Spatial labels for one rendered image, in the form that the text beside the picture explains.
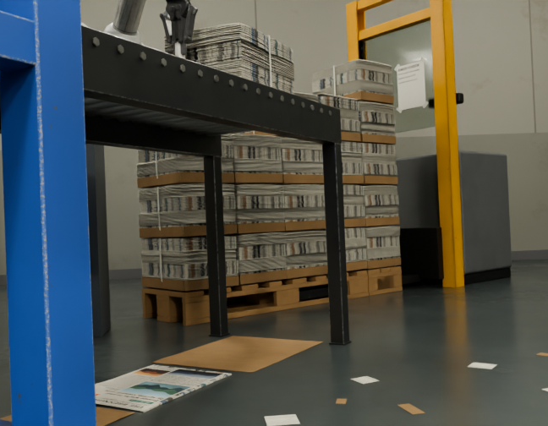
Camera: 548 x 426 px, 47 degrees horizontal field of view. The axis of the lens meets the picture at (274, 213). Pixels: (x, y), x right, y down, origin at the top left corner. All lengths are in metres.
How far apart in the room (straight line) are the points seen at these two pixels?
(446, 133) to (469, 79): 2.08
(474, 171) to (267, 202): 1.52
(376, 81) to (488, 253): 1.29
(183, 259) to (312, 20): 3.34
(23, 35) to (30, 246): 0.27
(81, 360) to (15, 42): 0.43
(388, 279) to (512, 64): 2.95
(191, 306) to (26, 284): 1.84
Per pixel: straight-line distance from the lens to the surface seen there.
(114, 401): 1.62
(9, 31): 0.88
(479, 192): 4.03
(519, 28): 6.09
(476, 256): 3.98
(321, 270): 3.18
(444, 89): 3.81
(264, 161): 2.95
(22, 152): 0.90
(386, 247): 3.55
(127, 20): 2.71
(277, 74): 2.15
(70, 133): 0.91
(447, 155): 3.75
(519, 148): 5.87
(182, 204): 2.67
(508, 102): 5.90
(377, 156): 3.53
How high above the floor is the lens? 0.42
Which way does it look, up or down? 1 degrees up
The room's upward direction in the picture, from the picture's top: 2 degrees counter-clockwise
